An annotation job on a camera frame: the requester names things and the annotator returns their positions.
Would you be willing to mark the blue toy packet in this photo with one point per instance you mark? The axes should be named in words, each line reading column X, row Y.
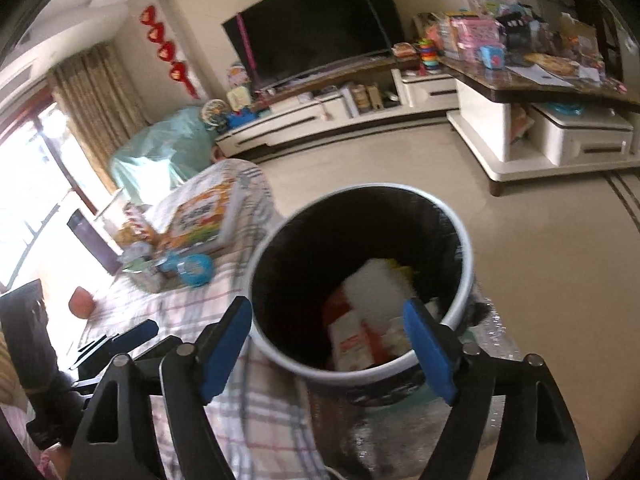
column 192, row 267

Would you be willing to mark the pink toy box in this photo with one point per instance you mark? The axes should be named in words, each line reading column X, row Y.
column 472, row 37

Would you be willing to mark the clear plastic sheet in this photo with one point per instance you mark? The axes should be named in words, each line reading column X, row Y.
column 400, row 440

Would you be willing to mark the red snack packet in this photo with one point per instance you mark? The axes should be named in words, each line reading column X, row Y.
column 142, row 225

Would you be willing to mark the white bin with black liner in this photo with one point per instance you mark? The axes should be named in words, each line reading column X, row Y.
column 310, row 280

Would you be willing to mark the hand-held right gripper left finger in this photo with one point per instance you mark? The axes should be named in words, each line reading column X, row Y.
column 227, row 350

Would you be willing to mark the orange puzzle box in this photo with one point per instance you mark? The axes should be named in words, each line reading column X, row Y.
column 205, row 210

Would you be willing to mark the ferris wheel toy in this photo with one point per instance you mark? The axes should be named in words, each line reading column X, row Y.
column 213, row 111

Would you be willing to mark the teal plastic bag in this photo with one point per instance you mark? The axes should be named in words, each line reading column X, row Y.
column 160, row 155

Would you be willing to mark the yellow snack packet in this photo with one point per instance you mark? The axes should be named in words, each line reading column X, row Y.
column 400, row 272

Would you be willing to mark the white coffee table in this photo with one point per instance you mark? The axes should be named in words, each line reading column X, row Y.
column 550, row 125

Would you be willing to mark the beige curtain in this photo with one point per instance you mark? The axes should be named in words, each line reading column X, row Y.
column 97, row 110

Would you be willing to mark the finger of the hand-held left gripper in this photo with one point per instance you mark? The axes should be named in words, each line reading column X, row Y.
column 137, row 331
column 160, row 347

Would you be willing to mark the brown round object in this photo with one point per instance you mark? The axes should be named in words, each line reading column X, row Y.
column 82, row 302

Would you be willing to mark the red and white box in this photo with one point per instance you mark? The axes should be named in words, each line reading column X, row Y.
column 352, row 335

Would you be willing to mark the red hanging decoration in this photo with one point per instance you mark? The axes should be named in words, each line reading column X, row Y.
column 167, row 52

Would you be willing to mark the small blue toy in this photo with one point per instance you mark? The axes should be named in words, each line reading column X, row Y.
column 491, row 56

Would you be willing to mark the white television stand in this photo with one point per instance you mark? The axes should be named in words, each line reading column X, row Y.
column 310, row 115

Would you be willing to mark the black flat television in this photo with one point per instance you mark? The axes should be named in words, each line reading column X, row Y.
column 320, row 25

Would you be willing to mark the purple box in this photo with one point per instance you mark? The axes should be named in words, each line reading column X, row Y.
column 92, row 240

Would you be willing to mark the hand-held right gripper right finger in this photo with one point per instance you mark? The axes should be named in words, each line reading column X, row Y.
column 430, row 355

